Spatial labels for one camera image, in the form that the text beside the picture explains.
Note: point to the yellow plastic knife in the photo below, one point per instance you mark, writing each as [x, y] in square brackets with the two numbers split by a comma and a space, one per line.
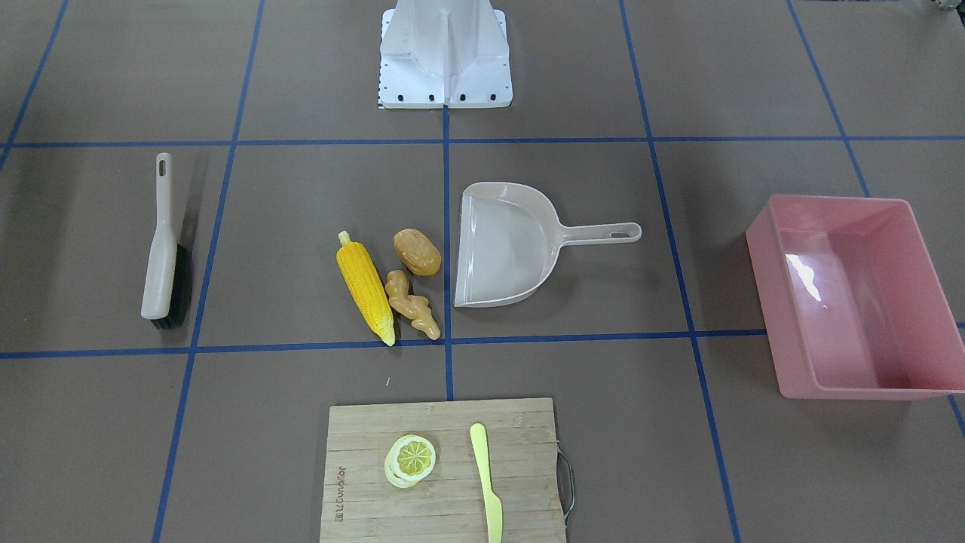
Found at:
[494, 511]

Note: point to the beige hand brush black bristles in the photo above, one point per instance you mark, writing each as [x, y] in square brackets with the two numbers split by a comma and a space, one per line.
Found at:
[168, 287]

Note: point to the pink plastic bin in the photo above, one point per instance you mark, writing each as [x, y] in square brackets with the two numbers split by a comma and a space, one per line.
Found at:
[852, 303]

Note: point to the tan toy ginger root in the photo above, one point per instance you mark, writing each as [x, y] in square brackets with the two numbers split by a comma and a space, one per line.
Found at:
[413, 307]

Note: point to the beige plastic dustpan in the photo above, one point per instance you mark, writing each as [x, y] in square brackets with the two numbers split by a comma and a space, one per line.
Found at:
[510, 240]

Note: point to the yellow toy corn cob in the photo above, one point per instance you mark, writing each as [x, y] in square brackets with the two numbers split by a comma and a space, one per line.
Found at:
[364, 284]

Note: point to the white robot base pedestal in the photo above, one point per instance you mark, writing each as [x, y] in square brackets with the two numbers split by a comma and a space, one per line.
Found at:
[436, 54]

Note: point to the bamboo cutting board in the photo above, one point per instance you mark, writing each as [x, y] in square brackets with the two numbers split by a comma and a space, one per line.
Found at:
[360, 504]

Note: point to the brown toy potato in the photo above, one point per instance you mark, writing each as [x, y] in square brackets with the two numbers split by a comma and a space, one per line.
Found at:
[417, 252]

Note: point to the yellow toy lemon slice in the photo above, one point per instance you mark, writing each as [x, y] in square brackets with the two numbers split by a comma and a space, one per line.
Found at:
[411, 459]

